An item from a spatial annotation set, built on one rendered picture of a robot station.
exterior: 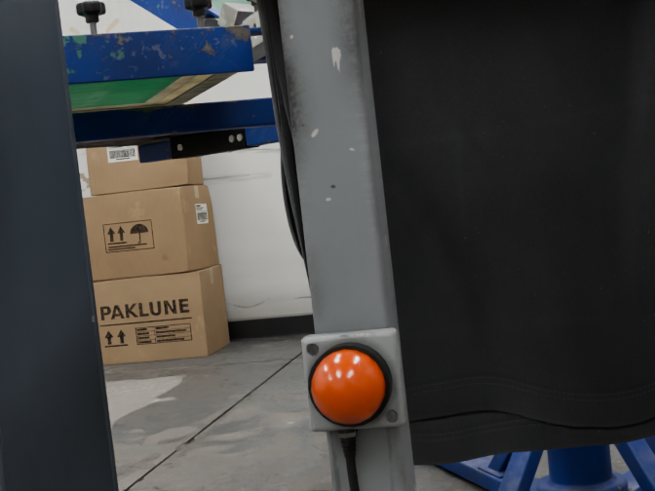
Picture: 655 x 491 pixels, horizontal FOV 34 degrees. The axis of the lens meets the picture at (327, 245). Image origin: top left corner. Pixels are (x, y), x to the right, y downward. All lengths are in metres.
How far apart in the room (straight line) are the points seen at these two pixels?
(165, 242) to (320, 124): 4.76
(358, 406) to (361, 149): 0.13
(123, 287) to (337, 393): 4.90
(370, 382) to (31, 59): 0.76
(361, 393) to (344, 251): 0.08
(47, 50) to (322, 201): 0.71
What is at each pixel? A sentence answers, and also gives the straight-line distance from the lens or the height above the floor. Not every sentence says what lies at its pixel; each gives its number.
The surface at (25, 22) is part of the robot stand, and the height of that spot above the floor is 0.96.
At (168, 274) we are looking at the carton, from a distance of 5.35.
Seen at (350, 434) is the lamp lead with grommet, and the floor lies 0.62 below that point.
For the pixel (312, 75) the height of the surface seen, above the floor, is 0.81.
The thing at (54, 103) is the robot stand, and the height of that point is 0.88.
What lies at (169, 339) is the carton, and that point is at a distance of 5.37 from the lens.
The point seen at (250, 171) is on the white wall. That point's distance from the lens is 5.67.
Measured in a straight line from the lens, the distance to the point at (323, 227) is 0.56.
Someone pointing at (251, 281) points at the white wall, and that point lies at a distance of 5.70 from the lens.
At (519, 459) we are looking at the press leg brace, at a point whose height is 0.21.
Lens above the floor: 0.75
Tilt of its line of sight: 3 degrees down
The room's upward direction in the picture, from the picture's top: 6 degrees counter-clockwise
